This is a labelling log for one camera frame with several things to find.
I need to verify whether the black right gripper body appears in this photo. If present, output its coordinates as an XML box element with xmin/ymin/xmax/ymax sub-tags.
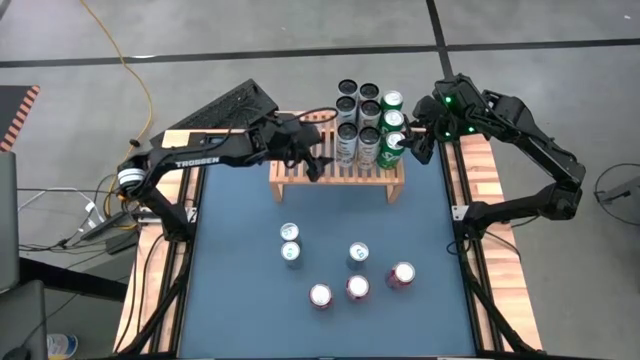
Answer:
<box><xmin>412</xmin><ymin>74</ymin><xmax>476</xmax><ymax>146</ymax></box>

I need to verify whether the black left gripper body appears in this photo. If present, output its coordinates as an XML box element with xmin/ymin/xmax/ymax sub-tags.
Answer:
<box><xmin>259</xmin><ymin>113</ymin><xmax>324</xmax><ymax>164</ymax></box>

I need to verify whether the green Sprite can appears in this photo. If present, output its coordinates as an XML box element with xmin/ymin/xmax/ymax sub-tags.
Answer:
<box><xmin>380</xmin><ymin>89</ymin><xmax>405</xmax><ymax>112</ymax></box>
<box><xmin>376</xmin><ymin>131</ymin><xmax>409</xmax><ymax>171</ymax></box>
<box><xmin>380</xmin><ymin>109</ymin><xmax>406</xmax><ymax>134</ymax></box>

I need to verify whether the white Celsius can blue band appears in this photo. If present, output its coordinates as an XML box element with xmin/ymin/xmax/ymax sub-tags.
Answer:
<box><xmin>337</xmin><ymin>78</ymin><xmax>360</xmax><ymax>100</ymax></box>
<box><xmin>334</xmin><ymin>122</ymin><xmax>360</xmax><ymax>170</ymax></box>
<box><xmin>334</xmin><ymin>95</ymin><xmax>359</xmax><ymax>126</ymax></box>

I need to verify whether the white Celsius can yellow band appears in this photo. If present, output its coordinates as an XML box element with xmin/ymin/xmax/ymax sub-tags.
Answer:
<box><xmin>356</xmin><ymin>125</ymin><xmax>382</xmax><ymax>170</ymax></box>
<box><xmin>358</xmin><ymin>82</ymin><xmax>381</xmax><ymax>104</ymax></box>
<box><xmin>358</xmin><ymin>99</ymin><xmax>383</xmax><ymax>130</ymax></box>

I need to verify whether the small silver blue can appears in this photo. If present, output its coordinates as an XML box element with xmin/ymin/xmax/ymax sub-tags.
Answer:
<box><xmin>278</xmin><ymin>221</ymin><xmax>302</xmax><ymax>246</ymax></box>
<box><xmin>279</xmin><ymin>240</ymin><xmax>304</xmax><ymax>271</ymax></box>
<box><xmin>346</xmin><ymin>241</ymin><xmax>371</xmax><ymax>272</ymax></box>

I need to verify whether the wooden slatted shelf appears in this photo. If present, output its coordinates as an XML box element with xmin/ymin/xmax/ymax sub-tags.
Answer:
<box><xmin>268</xmin><ymin>109</ymin><xmax>407</xmax><ymax>204</ymax></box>

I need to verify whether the black keyboard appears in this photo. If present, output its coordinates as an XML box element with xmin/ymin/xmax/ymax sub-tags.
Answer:
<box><xmin>167</xmin><ymin>78</ymin><xmax>280</xmax><ymax>132</ymax></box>

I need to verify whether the blue-grey table mat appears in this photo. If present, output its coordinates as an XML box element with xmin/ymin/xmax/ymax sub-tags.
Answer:
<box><xmin>177</xmin><ymin>135</ymin><xmax>479</xmax><ymax>359</ymax></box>

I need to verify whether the red cola can dark figure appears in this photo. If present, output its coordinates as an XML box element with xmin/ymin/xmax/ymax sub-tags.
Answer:
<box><xmin>308</xmin><ymin>282</ymin><xmax>334</xmax><ymax>310</ymax></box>

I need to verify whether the grey foot pedal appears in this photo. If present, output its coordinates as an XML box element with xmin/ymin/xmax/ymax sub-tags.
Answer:
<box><xmin>594</xmin><ymin>177</ymin><xmax>640</xmax><ymax>206</ymax></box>

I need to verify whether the black power adapter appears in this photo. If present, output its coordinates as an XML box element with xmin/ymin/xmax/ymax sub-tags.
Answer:
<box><xmin>104</xmin><ymin>232</ymin><xmax>141</xmax><ymax>255</ymax></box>

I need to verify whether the black power strip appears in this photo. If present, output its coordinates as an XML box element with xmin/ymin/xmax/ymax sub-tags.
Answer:
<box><xmin>79</xmin><ymin>212</ymin><xmax>139</xmax><ymax>241</ymax></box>

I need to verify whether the black hazard-striped floor mat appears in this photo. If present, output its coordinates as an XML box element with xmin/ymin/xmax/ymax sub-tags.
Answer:
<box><xmin>0</xmin><ymin>84</ymin><xmax>41</xmax><ymax>154</ymax></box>

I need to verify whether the white blue container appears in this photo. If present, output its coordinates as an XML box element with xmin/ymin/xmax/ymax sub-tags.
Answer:
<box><xmin>47</xmin><ymin>333</ymin><xmax>80</xmax><ymax>360</ymax></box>

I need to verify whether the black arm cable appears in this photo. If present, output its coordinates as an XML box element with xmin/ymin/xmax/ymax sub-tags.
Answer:
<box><xmin>294</xmin><ymin>107</ymin><xmax>339</xmax><ymax>126</ymax></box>

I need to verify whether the yellow cable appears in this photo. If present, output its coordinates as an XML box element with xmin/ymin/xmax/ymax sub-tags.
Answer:
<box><xmin>79</xmin><ymin>0</ymin><xmax>154</xmax><ymax>231</ymax></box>

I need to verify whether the white cable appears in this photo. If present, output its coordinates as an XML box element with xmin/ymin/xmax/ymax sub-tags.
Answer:
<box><xmin>17</xmin><ymin>187</ymin><xmax>106</xmax><ymax>226</ymax></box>

